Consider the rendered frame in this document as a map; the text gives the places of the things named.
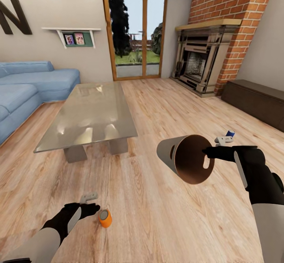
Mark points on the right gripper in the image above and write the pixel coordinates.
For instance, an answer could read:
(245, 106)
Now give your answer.
(215, 152)

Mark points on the can of soda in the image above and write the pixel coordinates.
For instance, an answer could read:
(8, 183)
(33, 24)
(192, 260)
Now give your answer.
(105, 218)
(230, 133)

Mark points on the trash can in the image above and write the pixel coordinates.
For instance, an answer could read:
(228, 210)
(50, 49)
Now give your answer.
(184, 156)

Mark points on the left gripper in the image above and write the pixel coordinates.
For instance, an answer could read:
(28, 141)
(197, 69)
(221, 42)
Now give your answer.
(90, 209)

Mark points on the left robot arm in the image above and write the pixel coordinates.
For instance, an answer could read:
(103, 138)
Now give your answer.
(42, 247)

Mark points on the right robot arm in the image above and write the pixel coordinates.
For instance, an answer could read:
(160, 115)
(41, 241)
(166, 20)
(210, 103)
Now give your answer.
(266, 193)

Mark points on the sofa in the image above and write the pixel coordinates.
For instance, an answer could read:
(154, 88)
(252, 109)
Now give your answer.
(25, 86)

